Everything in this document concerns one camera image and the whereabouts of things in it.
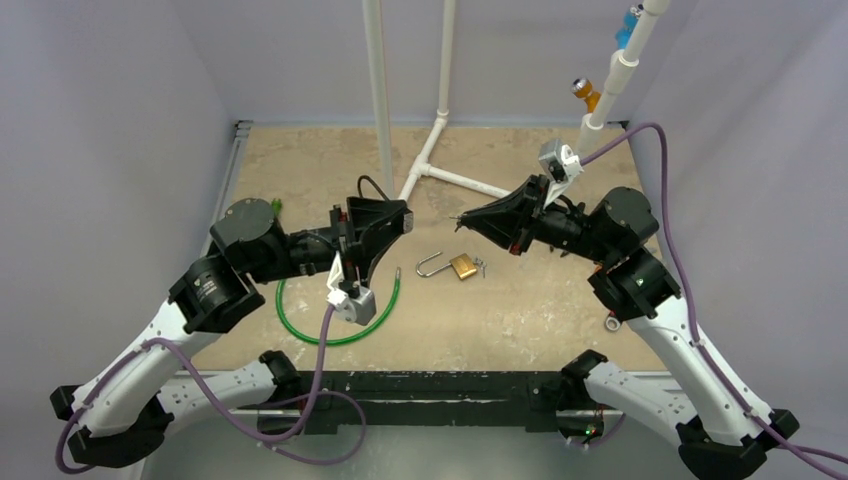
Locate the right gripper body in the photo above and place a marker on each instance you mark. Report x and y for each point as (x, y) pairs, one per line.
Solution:
(534, 216)

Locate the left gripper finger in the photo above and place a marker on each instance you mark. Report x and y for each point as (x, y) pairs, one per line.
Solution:
(375, 243)
(355, 207)

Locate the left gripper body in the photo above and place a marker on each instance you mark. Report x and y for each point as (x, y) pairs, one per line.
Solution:
(340, 229)

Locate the black cable loop lock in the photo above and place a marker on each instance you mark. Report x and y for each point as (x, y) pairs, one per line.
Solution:
(381, 192)

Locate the padlock key set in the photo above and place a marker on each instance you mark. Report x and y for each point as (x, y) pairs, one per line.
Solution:
(480, 266)

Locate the brass padlock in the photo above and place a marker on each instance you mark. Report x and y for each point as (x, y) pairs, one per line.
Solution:
(463, 266)

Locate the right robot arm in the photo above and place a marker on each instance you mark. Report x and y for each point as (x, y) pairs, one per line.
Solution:
(718, 426)

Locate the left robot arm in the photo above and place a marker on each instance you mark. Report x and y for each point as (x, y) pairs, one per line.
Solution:
(152, 389)

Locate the adjustable wrench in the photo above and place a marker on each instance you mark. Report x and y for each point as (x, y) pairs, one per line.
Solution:
(612, 323)

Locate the orange valve fitting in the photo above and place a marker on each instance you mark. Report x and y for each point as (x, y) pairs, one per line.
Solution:
(584, 90)

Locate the blue valve fitting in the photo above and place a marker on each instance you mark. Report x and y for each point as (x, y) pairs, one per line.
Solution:
(629, 23)

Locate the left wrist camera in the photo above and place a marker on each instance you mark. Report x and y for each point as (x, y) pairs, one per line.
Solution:
(351, 301)

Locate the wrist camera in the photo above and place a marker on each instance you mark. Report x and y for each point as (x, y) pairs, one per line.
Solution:
(351, 301)
(561, 165)

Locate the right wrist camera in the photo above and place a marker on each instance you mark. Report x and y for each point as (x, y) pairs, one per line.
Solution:
(561, 165)

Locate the aluminium frame rail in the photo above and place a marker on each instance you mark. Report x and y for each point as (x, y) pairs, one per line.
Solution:
(233, 164)

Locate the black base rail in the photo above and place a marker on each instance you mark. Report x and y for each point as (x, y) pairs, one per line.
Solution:
(537, 401)

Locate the white pvc pipe frame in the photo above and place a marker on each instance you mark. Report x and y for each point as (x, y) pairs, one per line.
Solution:
(436, 65)

